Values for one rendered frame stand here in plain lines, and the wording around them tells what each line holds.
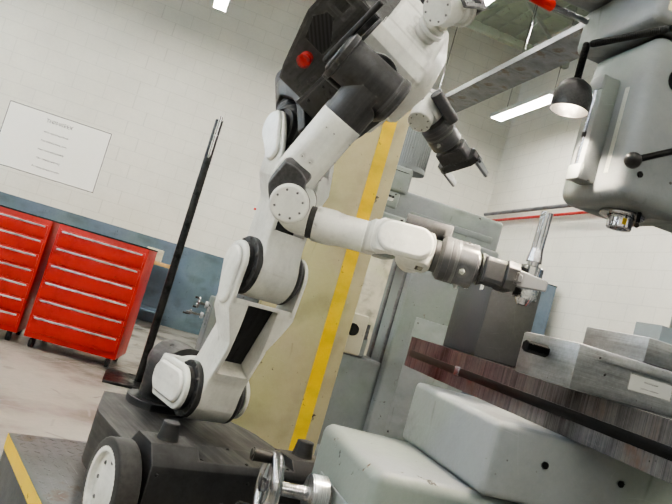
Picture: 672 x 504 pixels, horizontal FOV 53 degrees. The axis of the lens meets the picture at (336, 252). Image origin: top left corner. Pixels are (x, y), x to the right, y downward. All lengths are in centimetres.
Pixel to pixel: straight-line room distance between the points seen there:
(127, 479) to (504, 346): 85
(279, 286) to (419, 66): 60
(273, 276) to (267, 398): 141
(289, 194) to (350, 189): 171
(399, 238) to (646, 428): 53
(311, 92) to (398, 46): 23
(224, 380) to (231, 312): 19
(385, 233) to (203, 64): 933
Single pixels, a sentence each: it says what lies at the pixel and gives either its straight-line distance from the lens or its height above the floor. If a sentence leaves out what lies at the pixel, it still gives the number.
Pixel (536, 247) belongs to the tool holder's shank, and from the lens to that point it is 136.
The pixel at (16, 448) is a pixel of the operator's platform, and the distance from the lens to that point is 197.
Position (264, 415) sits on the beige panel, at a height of 45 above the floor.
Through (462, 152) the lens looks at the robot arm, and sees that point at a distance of 190.
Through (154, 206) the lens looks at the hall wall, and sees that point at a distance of 1013.
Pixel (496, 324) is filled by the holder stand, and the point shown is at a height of 104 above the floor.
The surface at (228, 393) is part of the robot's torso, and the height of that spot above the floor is 70.
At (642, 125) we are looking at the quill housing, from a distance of 135.
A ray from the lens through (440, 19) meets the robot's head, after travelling 142.
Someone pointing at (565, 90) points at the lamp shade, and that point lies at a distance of 132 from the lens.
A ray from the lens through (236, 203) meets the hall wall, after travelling 1022.
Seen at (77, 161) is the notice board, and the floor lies 192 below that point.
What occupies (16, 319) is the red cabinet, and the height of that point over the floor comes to 18.
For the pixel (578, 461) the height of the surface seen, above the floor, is 85.
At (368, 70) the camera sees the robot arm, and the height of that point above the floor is 141.
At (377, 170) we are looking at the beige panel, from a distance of 302.
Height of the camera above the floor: 98
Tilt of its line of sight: 4 degrees up
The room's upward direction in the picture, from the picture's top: 16 degrees clockwise
